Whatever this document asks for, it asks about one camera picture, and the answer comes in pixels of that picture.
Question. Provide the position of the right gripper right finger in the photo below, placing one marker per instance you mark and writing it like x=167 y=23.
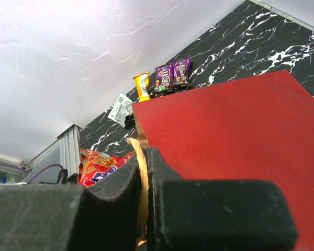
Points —
x=227 y=214

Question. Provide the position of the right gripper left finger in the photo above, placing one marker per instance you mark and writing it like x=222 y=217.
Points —
x=72 y=217

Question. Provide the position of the red cookie snack bag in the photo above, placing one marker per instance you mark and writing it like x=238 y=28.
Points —
x=95 y=166

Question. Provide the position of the dark silver snack wrapper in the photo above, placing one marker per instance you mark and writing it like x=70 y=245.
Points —
x=121 y=111

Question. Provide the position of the red brown paper bag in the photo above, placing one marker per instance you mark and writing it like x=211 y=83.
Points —
x=259 y=127

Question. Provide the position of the yellow candy bar wrapper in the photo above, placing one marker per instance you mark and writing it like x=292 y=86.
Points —
x=142 y=84

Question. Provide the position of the purple candy bar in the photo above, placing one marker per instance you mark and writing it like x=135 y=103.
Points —
x=181 y=71

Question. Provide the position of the aluminium rail frame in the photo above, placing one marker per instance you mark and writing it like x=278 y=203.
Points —
x=53 y=165

